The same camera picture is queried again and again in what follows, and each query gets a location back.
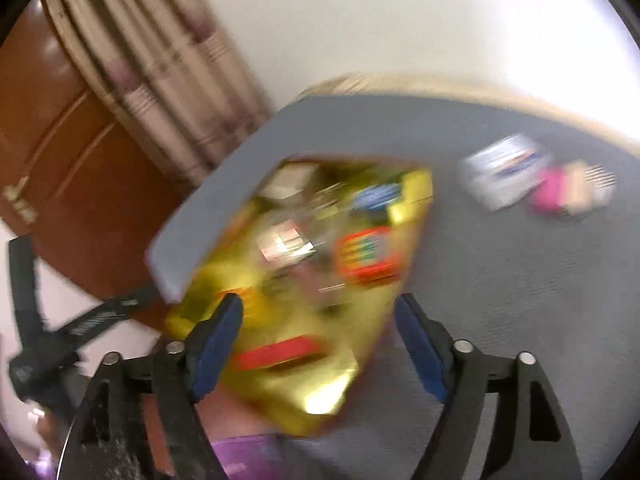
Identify beige eraser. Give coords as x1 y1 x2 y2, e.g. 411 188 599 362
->
562 160 598 216

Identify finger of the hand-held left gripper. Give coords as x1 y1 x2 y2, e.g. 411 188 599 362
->
6 236 48 341
47 281 163 348

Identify brass door hinge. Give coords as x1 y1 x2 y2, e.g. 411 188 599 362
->
2 175 40 226

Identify clear plastic box blue label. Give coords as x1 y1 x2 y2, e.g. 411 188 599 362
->
457 133 548 212

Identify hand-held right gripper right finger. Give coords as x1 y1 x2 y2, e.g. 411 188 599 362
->
394 293 585 480

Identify brown wooden door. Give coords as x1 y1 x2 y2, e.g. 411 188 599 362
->
0 0 201 331

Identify golden tin box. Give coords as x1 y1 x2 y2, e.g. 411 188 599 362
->
164 156 435 437

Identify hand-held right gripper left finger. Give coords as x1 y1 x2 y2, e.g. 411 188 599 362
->
59 293 245 480

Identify pink eraser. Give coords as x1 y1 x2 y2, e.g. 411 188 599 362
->
531 165 573 218

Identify red barcode box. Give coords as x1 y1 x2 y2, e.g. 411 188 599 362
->
232 335 331 373

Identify striped white eraser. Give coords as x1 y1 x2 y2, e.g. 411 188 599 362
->
585 162 618 207

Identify beige leaf-print curtain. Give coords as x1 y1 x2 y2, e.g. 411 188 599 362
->
40 0 276 188

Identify purple clothing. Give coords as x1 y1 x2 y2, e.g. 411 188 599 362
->
210 432 321 480

